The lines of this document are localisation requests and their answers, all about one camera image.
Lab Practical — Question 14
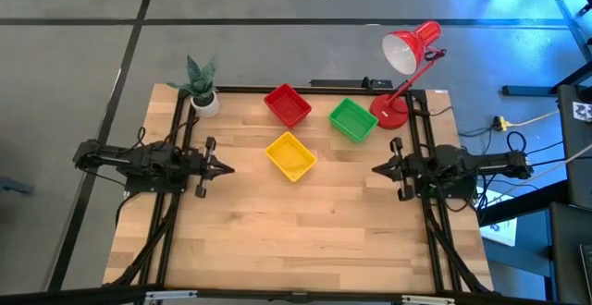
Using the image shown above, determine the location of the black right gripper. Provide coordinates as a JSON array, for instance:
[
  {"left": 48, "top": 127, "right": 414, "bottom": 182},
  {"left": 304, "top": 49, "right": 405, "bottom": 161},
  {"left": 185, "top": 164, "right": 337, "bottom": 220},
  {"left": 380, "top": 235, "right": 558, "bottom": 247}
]
[{"left": 372, "top": 137, "right": 421, "bottom": 202}]

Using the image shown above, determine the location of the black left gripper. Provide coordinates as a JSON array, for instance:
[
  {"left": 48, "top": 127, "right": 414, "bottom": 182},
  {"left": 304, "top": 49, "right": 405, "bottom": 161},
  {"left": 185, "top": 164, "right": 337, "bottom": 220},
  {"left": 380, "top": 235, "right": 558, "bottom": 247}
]
[{"left": 188, "top": 137, "right": 236, "bottom": 199}]

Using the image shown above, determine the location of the green plastic basket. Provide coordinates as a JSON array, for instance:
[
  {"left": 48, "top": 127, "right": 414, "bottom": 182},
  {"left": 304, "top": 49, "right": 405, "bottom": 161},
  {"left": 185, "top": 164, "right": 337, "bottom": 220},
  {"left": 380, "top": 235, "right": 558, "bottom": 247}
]
[{"left": 327, "top": 97, "right": 379, "bottom": 143}]

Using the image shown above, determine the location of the yellow plastic basket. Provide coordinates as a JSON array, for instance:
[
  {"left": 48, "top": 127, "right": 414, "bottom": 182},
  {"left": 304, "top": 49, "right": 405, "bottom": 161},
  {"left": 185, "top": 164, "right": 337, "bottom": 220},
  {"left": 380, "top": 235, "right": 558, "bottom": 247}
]
[{"left": 265, "top": 130, "right": 319, "bottom": 183}]

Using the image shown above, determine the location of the red plastic basket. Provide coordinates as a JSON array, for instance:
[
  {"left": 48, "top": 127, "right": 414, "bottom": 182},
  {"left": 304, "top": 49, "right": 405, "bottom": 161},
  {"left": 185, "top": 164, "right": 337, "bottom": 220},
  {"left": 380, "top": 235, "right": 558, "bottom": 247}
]
[{"left": 264, "top": 82, "right": 313, "bottom": 130}]

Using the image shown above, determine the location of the red desk lamp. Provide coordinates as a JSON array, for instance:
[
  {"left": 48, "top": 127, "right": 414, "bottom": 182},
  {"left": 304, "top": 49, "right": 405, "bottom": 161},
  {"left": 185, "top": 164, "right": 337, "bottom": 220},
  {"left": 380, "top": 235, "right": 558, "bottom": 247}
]
[{"left": 368, "top": 19, "right": 448, "bottom": 131}]

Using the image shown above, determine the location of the white plant pot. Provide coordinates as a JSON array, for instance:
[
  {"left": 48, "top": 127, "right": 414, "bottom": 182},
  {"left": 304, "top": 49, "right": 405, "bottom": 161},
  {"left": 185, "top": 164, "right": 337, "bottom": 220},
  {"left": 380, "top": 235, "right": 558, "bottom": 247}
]
[{"left": 190, "top": 91, "right": 221, "bottom": 119}]

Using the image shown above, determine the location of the green snake plant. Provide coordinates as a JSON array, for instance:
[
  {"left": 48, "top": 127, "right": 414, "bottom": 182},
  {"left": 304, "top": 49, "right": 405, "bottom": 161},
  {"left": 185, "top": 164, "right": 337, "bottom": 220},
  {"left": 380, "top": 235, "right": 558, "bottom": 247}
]
[{"left": 166, "top": 55, "right": 217, "bottom": 105}]

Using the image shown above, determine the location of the black flat mounting bar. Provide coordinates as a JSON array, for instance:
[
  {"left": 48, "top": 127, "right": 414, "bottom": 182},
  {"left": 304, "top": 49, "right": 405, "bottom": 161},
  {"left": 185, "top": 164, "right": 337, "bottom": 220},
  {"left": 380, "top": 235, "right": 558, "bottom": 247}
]
[{"left": 309, "top": 78, "right": 394, "bottom": 90}]

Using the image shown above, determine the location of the white paper sheet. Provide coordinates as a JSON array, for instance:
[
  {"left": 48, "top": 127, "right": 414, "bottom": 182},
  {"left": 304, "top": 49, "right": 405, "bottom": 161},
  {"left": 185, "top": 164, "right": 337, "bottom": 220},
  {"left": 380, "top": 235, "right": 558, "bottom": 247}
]
[{"left": 477, "top": 187, "right": 519, "bottom": 247}]

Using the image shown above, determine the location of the black floor stand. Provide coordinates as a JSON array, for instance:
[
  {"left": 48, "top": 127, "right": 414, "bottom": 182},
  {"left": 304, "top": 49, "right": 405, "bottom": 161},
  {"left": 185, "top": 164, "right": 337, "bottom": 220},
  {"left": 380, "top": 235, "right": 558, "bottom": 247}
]
[{"left": 501, "top": 0, "right": 592, "bottom": 98}]

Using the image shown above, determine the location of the black equipment case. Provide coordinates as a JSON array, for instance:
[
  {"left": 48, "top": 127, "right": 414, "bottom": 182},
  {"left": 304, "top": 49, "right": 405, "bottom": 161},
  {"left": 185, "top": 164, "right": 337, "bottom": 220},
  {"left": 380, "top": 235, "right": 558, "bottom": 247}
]
[
  {"left": 549, "top": 201, "right": 592, "bottom": 305},
  {"left": 556, "top": 84, "right": 592, "bottom": 212}
]

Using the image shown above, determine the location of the white fiducial tag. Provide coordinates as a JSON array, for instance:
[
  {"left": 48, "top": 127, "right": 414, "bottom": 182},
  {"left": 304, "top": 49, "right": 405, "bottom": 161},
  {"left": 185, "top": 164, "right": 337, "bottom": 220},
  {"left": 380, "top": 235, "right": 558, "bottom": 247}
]
[{"left": 572, "top": 101, "right": 592, "bottom": 123}]

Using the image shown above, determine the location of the silver aluminium bracket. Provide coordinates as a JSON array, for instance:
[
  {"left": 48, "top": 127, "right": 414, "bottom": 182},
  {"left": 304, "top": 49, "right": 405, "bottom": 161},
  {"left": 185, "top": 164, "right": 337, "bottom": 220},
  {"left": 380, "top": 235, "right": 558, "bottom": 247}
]
[
  {"left": 144, "top": 289, "right": 199, "bottom": 302},
  {"left": 401, "top": 294, "right": 457, "bottom": 305}
]

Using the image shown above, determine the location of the beige power cable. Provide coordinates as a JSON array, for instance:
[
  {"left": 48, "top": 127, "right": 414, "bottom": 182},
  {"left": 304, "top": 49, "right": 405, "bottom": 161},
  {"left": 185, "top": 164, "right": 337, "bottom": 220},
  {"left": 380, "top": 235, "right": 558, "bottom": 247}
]
[{"left": 506, "top": 109, "right": 561, "bottom": 128}]

